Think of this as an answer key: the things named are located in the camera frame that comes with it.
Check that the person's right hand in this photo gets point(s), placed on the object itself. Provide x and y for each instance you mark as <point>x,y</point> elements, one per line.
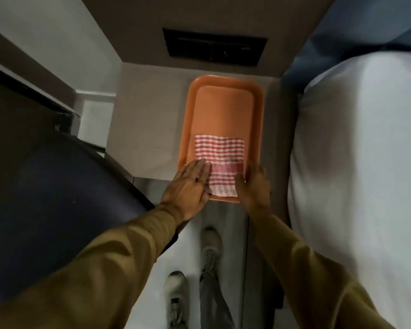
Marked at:
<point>257,195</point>

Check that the person's left hand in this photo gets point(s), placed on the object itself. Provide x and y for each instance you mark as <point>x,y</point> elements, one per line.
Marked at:
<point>186,190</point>

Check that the red white checkered cloth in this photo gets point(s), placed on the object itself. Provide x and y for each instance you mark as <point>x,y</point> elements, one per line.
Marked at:
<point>222,150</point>

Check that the orange plastic tray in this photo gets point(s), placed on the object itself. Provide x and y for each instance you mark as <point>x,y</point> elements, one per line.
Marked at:
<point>222,109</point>

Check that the dark chair with metal legs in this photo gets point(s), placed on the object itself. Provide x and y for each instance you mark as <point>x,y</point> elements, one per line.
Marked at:
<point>54,202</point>

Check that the person's left forearm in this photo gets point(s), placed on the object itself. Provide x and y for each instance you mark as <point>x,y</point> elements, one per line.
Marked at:
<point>99,270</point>

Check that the person's right forearm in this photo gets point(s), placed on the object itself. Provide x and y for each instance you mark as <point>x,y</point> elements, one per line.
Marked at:
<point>308,280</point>

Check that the person's right beige sneaker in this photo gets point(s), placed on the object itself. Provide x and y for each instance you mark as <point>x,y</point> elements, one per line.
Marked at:
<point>211,248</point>

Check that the person's beige sneaker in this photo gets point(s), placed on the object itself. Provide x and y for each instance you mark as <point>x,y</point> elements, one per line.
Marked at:
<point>176,298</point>
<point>211,248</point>

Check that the person's left beige sneaker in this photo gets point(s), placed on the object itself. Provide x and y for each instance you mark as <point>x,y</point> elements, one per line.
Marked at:
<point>176,298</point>

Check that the person's right grey trouser leg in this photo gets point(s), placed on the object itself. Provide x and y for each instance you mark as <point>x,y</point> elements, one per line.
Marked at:
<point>214,301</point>

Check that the white bed mattress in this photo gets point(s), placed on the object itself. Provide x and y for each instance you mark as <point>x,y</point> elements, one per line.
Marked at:
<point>356,167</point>

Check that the blue padded headboard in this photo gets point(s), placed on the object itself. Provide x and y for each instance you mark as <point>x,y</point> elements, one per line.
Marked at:
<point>346,27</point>

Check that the dark brown desk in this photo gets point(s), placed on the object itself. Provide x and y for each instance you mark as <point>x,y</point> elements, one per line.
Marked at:
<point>13,109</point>

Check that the black wall switch panel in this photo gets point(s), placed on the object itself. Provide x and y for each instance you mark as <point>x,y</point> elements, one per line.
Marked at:
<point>214,47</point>

